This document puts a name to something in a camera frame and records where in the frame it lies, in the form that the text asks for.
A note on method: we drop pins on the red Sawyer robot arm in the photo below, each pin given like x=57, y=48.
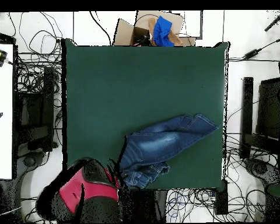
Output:
x=93, y=186

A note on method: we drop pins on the black upright bar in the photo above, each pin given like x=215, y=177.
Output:
x=246, y=112

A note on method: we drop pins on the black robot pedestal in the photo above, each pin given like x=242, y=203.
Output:
x=144, y=205

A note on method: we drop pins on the black flat panel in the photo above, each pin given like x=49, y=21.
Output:
x=269, y=107

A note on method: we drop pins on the black rod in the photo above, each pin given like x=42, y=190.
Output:
x=275, y=22

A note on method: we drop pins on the grey swivel chair base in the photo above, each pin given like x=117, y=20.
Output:
x=30, y=161
x=259, y=168

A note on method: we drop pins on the brown cardboard box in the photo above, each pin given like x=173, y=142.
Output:
x=124, y=32

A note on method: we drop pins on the black rectangular box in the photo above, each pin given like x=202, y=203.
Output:
x=221, y=200

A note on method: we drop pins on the bright blue cloth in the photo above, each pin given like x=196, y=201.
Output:
x=162, y=30

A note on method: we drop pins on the black equipment stand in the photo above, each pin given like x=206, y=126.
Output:
x=37, y=116

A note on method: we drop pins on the dark green table cloth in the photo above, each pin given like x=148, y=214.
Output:
x=130, y=81

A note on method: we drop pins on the white side table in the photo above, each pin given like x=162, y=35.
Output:
x=1, y=105

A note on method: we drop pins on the blue denim jeans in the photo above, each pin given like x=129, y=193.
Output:
x=158, y=142

